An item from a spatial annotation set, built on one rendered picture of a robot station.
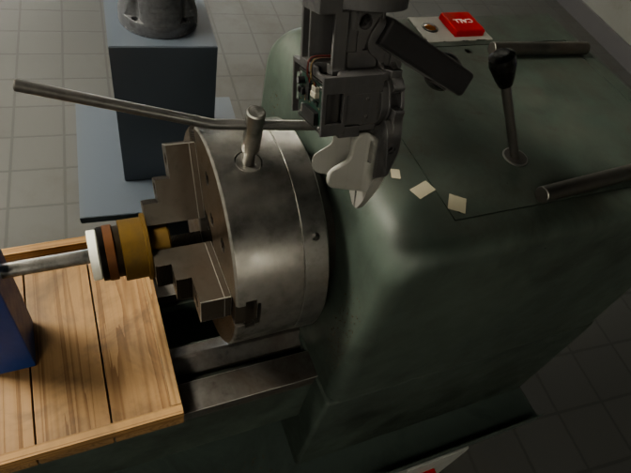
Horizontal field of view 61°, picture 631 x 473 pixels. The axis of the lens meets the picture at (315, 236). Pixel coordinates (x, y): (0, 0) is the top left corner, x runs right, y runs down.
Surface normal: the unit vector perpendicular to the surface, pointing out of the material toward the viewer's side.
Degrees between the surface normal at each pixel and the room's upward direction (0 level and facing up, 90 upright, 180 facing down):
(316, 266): 61
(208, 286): 9
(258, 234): 41
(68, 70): 0
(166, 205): 51
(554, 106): 0
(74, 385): 0
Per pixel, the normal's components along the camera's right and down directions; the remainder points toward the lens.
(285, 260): 0.39, 0.26
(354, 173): 0.39, 0.57
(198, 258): 0.12, -0.73
